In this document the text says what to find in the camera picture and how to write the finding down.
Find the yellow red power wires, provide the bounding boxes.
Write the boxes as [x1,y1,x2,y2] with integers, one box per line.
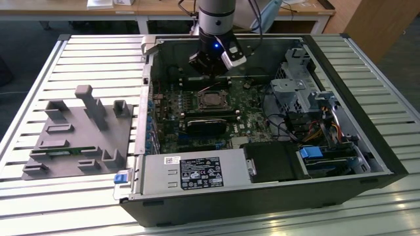
[302,105,344,145]

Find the silver disk bay cage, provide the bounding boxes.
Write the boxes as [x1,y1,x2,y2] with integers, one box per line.
[268,48,339,114]

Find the silver square CPU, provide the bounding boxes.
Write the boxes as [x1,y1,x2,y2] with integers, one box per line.
[203,93,224,107]

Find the metal wire locking lever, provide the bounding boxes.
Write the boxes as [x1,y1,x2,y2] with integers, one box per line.
[199,83,223,93]

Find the wooden cabinet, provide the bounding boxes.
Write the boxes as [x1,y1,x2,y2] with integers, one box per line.
[323,0,420,63]

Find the hard disk in blue carrier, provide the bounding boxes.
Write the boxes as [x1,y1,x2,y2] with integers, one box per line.
[296,145,362,179]

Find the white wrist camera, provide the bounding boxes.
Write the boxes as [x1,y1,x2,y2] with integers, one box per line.
[220,36,248,68]

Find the metal socket cover frame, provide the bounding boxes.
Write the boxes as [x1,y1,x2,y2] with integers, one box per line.
[199,91,230,110]

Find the green motherboard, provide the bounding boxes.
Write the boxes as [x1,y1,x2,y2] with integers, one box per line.
[152,73,287,153]

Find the wooden desk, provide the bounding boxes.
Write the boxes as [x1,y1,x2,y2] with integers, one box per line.
[0,0,338,35]

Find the grey power supply unit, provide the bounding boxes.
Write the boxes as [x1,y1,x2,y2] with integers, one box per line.
[131,148,256,195]

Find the black graphics card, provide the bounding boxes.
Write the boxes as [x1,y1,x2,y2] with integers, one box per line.
[186,118,228,136]

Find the blue plastic latch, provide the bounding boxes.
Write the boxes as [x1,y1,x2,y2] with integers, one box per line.
[112,173,130,185]

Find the grey parts rack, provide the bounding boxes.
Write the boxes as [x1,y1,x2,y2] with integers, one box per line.
[20,85,138,181]

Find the black plastic drive cover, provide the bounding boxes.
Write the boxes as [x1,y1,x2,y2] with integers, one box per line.
[240,141,310,184]

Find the black open PC case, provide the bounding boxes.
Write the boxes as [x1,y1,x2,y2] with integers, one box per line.
[119,33,410,228]

